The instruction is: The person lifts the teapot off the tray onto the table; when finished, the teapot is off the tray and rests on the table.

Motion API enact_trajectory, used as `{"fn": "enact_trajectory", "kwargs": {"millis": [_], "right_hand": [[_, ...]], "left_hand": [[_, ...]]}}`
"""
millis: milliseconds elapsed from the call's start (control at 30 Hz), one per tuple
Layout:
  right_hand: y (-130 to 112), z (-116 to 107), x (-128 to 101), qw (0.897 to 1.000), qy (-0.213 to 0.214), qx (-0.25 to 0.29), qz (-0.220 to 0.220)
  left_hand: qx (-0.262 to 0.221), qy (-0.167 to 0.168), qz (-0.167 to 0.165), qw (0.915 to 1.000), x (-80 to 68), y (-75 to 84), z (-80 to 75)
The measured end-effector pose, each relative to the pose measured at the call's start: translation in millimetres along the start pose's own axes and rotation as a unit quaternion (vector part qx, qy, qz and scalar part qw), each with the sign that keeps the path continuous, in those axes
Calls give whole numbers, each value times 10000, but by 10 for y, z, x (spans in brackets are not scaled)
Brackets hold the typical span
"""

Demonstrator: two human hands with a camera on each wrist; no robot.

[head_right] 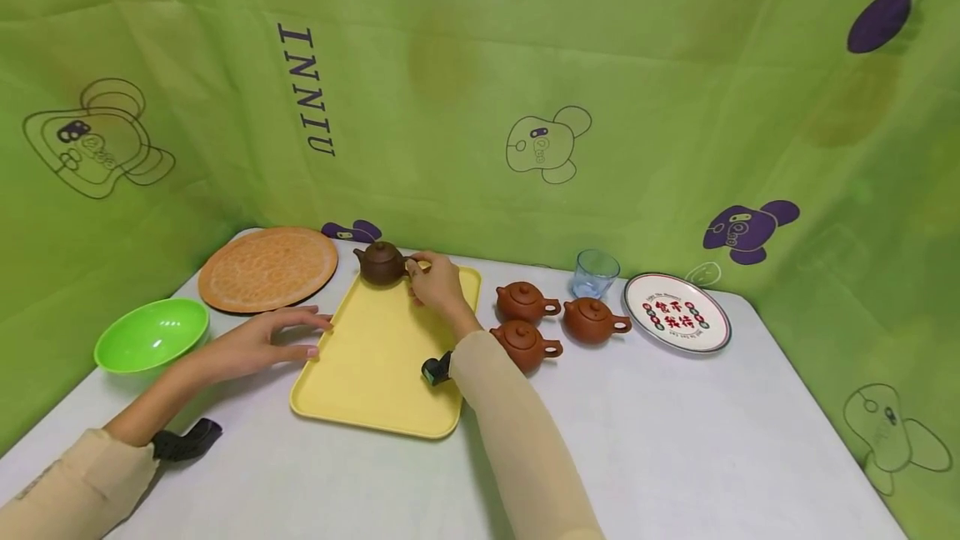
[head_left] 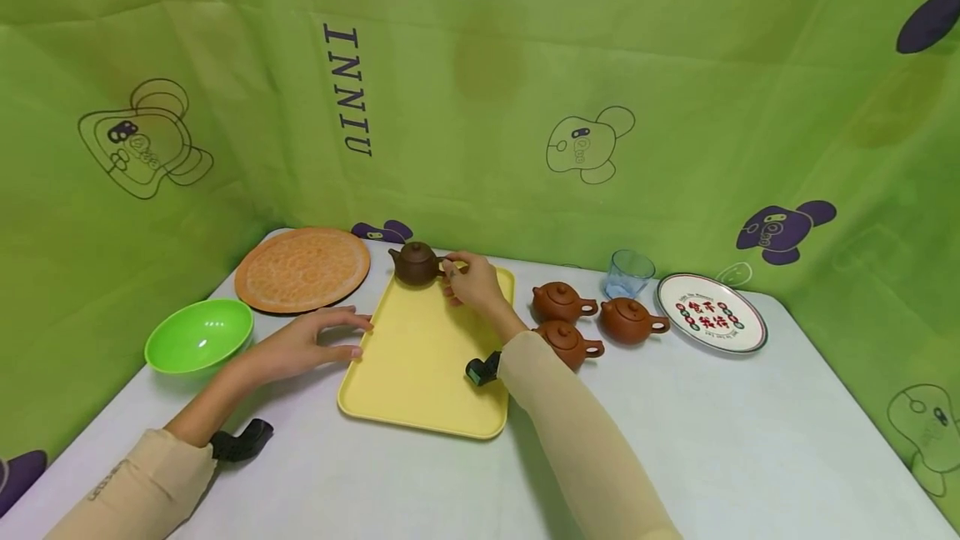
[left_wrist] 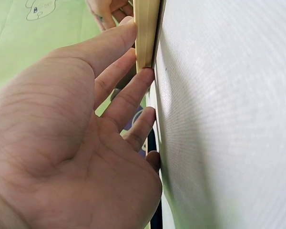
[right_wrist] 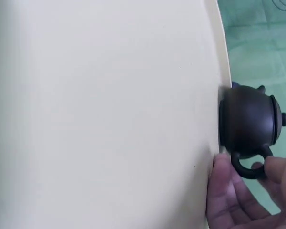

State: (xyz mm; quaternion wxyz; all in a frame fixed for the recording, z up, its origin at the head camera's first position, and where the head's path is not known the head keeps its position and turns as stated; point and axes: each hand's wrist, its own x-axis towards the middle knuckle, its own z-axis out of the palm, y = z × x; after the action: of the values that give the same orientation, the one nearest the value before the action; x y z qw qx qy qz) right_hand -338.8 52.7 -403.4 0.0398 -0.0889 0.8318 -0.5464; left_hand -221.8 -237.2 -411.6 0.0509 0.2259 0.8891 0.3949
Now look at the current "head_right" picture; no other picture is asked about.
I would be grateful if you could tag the person's left hand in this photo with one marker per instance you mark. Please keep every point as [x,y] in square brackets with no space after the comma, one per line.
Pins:
[247,347]

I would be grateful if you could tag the person's right hand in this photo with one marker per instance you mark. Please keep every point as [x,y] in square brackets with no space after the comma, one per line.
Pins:
[442,290]

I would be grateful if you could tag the person's left thumb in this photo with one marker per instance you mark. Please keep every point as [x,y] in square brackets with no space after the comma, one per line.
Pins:
[302,352]

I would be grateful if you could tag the person's left fingers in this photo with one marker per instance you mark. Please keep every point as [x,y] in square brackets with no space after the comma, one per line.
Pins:
[300,318]

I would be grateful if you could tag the person's right index finger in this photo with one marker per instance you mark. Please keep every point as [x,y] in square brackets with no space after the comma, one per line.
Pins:
[426,258]

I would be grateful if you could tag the person's right thumb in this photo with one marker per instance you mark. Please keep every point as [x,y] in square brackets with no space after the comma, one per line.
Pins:
[417,288]

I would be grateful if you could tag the dark brown clay teapot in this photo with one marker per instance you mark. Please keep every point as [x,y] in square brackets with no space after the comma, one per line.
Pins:
[381,263]

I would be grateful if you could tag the person's left forearm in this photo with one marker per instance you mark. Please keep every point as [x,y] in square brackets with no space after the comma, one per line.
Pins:
[82,473]

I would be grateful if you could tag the person's right forearm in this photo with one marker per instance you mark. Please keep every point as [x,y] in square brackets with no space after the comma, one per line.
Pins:
[517,440]

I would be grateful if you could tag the round orange mat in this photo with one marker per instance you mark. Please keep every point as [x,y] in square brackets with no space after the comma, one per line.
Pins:
[268,269]

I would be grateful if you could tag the yellow plastic tray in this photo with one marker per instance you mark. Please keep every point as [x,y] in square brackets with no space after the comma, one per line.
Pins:
[375,365]

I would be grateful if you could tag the black wrist band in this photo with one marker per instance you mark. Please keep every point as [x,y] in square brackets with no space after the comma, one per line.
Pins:
[436,368]
[184,441]

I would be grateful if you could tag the reddish brown clay teapot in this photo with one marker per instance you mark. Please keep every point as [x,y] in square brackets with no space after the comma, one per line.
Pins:
[591,320]
[523,302]
[523,345]

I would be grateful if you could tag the green plastic bowl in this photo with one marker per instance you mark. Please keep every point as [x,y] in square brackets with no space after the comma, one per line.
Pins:
[150,336]

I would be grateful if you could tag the clear blue glass cup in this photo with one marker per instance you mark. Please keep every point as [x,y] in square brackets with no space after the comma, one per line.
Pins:
[595,275]

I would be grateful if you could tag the white plate with red print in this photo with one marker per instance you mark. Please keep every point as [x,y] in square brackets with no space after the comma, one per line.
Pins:
[677,313]

